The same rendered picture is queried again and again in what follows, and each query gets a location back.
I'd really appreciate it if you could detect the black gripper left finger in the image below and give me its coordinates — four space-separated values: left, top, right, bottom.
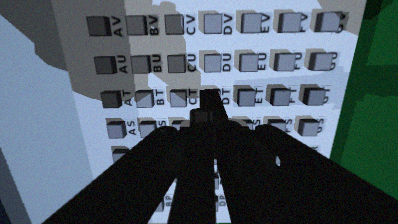
41 90 217 224

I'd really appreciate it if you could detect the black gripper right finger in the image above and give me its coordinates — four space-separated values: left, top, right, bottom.
208 90 398 224

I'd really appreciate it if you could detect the light blue keypad machine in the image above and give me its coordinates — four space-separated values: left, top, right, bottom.
0 0 367 224

